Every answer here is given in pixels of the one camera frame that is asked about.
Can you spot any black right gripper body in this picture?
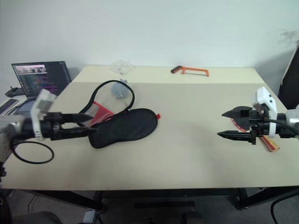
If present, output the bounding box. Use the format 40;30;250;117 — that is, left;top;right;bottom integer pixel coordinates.
248;105;273;146

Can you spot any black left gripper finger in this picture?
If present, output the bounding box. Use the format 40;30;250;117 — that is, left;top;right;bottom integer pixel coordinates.
61;126;98;139
62;112;94;123

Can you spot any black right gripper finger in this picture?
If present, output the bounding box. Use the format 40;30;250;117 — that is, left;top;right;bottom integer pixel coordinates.
217;130;252;141
221;109;250;119

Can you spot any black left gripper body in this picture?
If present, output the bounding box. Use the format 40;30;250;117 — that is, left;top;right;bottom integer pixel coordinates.
41;112;66;141

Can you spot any red ping pong paddle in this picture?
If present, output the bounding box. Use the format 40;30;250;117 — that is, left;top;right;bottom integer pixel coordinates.
229;105;280;153

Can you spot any black ping pong paddle cover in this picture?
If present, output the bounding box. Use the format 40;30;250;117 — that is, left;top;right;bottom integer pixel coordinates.
79;79;162;149

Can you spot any open laptop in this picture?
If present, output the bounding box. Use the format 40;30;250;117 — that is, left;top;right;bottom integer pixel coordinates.
11;61;72;114

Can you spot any dark smartphone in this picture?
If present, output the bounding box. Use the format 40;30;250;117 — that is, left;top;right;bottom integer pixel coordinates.
0;98;19;115

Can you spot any grey round gadget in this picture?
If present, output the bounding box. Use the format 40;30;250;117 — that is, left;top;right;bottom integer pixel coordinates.
110;78;132;100

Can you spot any black handheld controller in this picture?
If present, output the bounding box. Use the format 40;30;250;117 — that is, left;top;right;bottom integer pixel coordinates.
5;86;24;98

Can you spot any orange hacksaw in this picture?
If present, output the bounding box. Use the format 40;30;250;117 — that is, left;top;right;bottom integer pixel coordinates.
170;65;210;78

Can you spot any black office chair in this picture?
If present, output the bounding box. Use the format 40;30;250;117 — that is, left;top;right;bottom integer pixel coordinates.
277;40;299;111

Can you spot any clear plastic bag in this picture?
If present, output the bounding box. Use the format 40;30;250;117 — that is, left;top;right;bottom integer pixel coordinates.
109;59;135;76

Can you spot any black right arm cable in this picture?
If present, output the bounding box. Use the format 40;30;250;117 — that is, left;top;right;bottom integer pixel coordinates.
263;117;299;136

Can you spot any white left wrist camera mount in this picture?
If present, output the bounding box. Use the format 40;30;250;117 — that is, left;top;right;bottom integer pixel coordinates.
29;89;58;141

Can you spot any black table frame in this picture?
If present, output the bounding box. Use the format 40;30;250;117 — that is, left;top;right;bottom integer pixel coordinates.
22;186;299;212

